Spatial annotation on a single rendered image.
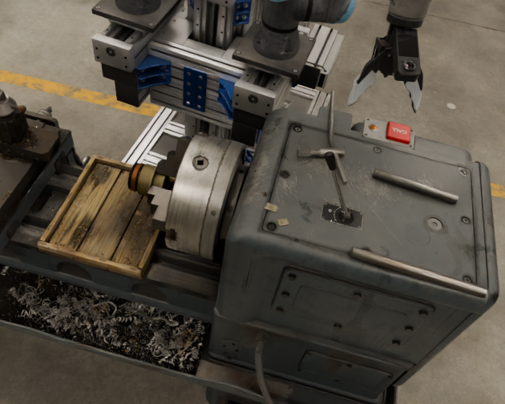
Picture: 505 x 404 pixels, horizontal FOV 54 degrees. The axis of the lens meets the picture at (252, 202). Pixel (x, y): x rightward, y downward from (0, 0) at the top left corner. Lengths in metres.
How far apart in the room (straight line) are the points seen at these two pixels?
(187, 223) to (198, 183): 0.10
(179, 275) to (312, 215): 0.49
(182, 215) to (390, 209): 0.48
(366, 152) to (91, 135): 2.03
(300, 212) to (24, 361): 1.54
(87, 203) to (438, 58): 3.19
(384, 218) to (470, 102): 2.78
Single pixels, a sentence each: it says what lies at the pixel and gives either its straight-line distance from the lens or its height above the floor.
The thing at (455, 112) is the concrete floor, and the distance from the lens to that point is 3.71.
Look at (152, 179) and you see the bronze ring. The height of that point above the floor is 1.12.
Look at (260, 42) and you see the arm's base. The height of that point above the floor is 1.19.
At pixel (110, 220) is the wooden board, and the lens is 1.51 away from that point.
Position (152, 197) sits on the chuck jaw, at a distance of 1.28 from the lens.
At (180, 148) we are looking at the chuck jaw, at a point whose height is 1.18.
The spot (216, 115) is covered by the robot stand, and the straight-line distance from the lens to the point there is 1.86.
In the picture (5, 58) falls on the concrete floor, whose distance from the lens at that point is 3.64.
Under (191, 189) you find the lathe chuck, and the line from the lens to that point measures 1.15.
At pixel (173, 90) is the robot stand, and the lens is 1.88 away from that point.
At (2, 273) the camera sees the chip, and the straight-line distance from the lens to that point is 1.88.
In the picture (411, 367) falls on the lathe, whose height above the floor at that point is 0.86.
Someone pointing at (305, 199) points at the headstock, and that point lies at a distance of 1.11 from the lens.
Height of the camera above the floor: 2.10
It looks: 52 degrees down
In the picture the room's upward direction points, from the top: 12 degrees clockwise
